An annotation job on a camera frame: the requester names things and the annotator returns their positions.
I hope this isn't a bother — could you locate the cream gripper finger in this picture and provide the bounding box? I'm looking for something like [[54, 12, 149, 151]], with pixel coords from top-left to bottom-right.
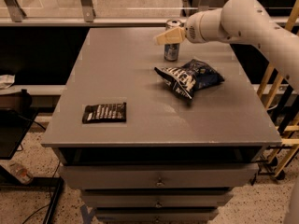
[[154, 27, 185, 45]]

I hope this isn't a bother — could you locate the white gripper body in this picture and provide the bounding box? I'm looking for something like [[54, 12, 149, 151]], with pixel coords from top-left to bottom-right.
[[184, 8, 225, 43]]

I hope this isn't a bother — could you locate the silver blue redbull can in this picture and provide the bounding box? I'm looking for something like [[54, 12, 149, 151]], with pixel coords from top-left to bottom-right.
[[164, 20, 182, 62]]

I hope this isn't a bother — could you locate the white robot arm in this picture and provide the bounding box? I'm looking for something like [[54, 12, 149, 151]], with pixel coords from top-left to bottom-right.
[[154, 0, 299, 92]]

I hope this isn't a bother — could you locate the blue chip bag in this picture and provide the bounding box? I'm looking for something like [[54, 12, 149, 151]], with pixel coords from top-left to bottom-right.
[[154, 59, 224, 100]]

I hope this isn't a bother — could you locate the grey drawer cabinet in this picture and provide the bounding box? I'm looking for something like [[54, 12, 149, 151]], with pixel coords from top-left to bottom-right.
[[41, 26, 283, 224]]

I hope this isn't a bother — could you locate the black snack packet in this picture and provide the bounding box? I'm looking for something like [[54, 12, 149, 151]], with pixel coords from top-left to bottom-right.
[[82, 102, 126, 124]]

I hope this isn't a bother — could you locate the metal railing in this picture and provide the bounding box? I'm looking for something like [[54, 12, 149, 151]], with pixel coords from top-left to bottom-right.
[[0, 0, 295, 26]]

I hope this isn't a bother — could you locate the top grey drawer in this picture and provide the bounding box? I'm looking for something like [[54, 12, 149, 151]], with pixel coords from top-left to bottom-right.
[[59, 163, 258, 189]]

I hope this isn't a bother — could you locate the grey drawer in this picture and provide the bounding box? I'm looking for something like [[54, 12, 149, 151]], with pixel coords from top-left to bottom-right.
[[95, 208, 218, 223], [59, 163, 258, 189], [81, 191, 233, 208]]

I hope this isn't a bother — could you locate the middle grey drawer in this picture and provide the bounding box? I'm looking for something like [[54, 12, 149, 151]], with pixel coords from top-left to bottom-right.
[[81, 191, 233, 208]]

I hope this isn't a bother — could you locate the white crumpled paper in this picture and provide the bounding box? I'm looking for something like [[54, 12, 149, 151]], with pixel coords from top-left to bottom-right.
[[0, 75, 15, 90]]

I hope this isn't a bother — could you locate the black side desk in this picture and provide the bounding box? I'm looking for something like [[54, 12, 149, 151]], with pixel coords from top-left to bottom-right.
[[0, 89, 64, 224]]

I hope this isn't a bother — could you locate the bottom grey drawer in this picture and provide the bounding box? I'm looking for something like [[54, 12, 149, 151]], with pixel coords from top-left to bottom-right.
[[95, 208, 218, 223]]

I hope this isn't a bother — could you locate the plastic bottle on floor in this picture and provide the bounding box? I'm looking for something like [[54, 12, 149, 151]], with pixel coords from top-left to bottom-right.
[[9, 162, 34, 185]]

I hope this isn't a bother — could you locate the yellow wooden frame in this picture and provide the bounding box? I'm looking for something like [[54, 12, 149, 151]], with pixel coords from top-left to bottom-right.
[[257, 63, 299, 180]]

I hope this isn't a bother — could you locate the black floor cable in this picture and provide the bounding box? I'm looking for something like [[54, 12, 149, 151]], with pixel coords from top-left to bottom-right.
[[17, 114, 62, 224]]

